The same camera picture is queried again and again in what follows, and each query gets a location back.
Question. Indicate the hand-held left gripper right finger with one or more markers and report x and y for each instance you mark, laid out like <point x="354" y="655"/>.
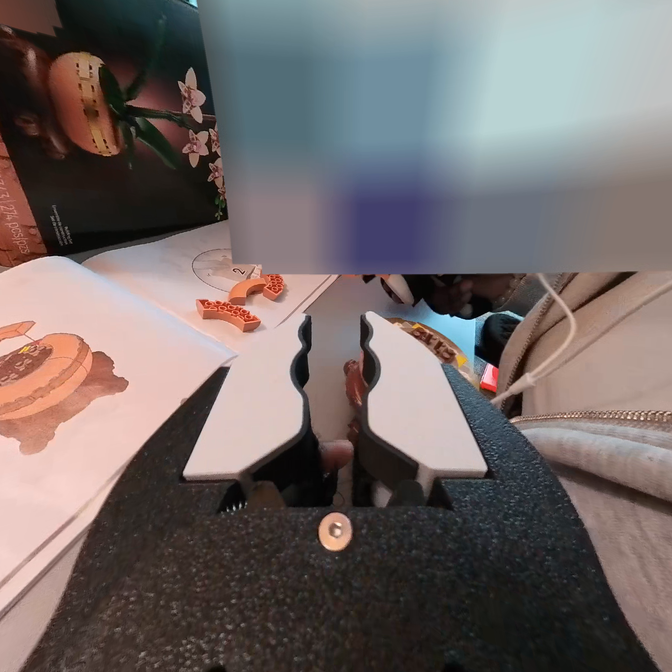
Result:
<point x="420" y="420"/>

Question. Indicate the white instruction booklet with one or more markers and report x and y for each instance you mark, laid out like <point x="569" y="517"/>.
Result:
<point x="126" y="368"/>

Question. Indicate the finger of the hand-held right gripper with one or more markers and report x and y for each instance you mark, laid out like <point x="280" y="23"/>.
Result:
<point x="397" y="289"/>

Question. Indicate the brick pot model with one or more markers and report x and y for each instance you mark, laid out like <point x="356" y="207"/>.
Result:
<point x="357" y="383"/>

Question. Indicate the salmon curved brick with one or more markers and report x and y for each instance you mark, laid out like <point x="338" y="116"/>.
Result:
<point x="247" y="289"/>

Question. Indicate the studded orange arc brick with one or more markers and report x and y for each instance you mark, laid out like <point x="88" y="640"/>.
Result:
<point x="226" y="313"/>
<point x="275" y="285"/>

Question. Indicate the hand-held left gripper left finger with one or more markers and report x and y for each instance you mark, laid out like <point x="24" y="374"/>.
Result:
<point x="247" y="420"/>

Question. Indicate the black flower print box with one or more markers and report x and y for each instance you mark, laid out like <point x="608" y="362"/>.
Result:
<point x="105" y="179"/>

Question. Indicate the person's right hand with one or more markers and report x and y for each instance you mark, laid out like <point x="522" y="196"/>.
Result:
<point x="473" y="296"/>

